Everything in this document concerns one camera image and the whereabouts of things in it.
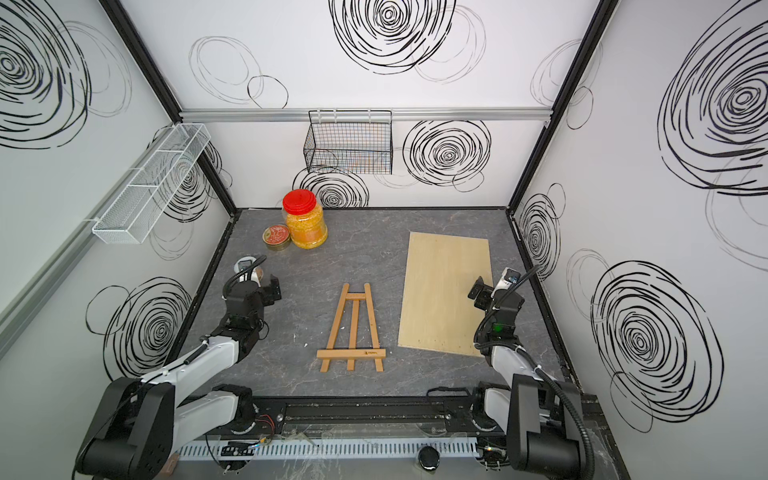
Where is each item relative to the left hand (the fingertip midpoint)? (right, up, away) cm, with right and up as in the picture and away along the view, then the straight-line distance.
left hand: (253, 279), depth 86 cm
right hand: (+72, -2, 0) cm, 72 cm away
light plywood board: (+55, -11, +5) cm, 56 cm away
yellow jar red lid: (+11, +18, +13) cm, 25 cm away
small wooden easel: (+29, -17, 0) cm, 34 cm away
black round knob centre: (+48, -33, -26) cm, 64 cm away
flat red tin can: (-1, +12, +21) cm, 24 cm away
